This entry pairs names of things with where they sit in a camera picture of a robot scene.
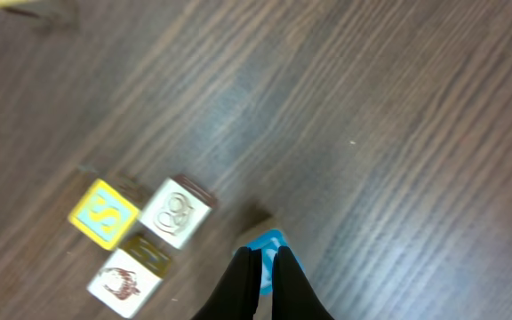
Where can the yellow S wooden block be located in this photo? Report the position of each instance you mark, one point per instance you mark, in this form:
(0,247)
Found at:
(104,215)

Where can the yellow top duck block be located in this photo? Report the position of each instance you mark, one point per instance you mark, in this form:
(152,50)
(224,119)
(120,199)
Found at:
(47,12)

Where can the blue T wooden block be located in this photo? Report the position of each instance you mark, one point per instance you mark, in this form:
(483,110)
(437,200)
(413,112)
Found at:
(268,237)

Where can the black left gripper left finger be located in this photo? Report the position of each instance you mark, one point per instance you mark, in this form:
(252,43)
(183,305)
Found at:
(237,293)

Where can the engraved plain wooden block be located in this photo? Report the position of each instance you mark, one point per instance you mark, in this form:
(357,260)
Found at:
(177,209)

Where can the red bird yellow block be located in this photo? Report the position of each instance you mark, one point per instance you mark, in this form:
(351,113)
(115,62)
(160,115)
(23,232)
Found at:
(130,276)

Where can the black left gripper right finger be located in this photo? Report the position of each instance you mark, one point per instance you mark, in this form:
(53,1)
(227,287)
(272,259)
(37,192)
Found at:
(293,296)

